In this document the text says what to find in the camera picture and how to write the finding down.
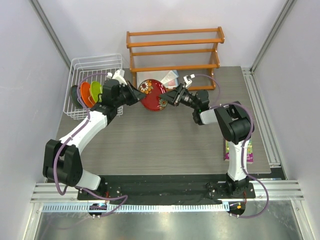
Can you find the orange wooden shelf rack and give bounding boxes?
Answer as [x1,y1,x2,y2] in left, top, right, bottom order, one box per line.
[126,26,225,91]

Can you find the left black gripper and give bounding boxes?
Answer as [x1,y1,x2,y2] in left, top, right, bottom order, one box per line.
[114,81,146,108]

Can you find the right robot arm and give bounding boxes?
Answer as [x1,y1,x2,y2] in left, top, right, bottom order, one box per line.
[159,84,254,198]

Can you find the purple treehouse book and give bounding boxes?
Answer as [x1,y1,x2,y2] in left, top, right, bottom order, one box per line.
[223,138,254,164]

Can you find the green plate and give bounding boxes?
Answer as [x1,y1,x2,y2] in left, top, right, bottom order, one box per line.
[90,81,102,103]

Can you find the clear plastic document sleeve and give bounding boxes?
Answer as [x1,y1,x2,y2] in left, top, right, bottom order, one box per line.
[136,70,179,89]

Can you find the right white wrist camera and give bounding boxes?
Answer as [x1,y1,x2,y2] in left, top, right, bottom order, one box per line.
[183,74,196,89]

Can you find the slotted cable duct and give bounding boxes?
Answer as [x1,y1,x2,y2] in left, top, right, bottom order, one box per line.
[42,202,230,214]

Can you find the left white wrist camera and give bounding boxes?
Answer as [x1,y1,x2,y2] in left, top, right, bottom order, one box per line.
[106,69,127,85]

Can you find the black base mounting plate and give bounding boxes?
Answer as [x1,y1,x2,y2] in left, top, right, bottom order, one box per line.
[76,173,256,206]

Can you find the red floral plate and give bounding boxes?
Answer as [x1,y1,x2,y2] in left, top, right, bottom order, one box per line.
[138,79,168,112]

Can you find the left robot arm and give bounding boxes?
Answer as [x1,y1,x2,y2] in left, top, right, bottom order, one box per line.
[42,79,147,200]

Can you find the white wire dish rack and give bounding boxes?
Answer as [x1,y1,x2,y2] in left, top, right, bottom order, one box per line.
[63,53,123,120]

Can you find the orange plate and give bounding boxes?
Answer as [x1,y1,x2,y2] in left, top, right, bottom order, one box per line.
[80,81,95,108]

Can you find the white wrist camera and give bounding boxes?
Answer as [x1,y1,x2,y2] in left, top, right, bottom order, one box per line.
[183,74,196,89]
[106,69,127,85]

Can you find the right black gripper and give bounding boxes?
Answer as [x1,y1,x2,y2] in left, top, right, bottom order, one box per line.
[159,83,199,110]

